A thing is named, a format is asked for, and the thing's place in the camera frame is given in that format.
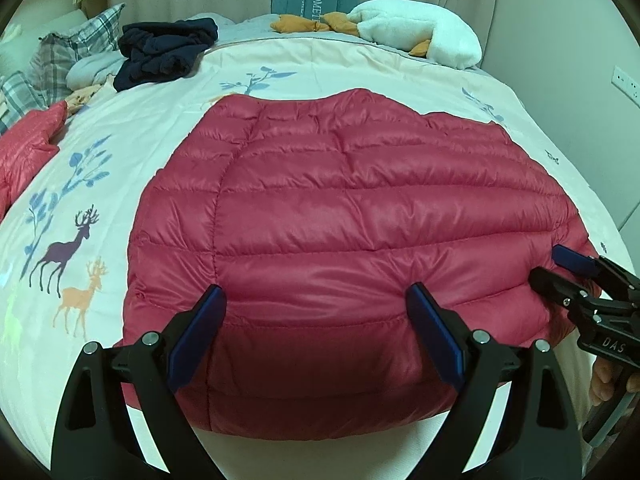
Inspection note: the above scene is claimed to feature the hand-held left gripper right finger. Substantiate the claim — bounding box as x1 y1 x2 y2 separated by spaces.
405 282 586 480

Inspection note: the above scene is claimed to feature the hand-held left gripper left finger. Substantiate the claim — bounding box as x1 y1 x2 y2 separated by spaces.
50 284 228 480

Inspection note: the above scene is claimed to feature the white wall socket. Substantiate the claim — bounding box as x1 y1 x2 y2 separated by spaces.
612 66 640 102

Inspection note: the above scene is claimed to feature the plaid pillow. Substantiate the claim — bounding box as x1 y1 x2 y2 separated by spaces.
0 70 48 135
29 2 127 92

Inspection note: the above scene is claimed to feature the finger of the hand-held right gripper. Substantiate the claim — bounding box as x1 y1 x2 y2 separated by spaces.
551 244 640 306
529 266 601 321

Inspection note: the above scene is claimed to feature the peach cloth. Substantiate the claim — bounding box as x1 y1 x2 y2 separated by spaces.
66 84 116 115

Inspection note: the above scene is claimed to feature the grey bed sheet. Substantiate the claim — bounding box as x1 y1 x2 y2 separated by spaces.
202 12 488 76

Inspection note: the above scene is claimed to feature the beige headboard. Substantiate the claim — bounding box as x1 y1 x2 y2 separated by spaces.
0 7 86 61

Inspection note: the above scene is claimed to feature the large red down jacket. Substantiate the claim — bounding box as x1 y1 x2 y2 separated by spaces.
122 88 601 442

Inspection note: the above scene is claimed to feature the small red down jacket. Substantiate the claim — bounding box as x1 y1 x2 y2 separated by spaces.
0 101 68 211

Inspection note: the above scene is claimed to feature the navy garment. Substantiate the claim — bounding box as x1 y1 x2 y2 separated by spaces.
113 17 220 93

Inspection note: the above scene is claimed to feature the white goose plush toy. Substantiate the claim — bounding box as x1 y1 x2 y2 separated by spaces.
270 0 483 68

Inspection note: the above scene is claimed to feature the grey cloth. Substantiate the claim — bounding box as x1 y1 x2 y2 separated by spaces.
66 54 126 90

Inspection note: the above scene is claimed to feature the person's right hand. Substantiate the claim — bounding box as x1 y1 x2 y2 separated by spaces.
590 359 640 408

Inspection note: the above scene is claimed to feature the deer print quilt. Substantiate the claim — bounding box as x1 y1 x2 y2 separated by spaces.
0 35 626 480

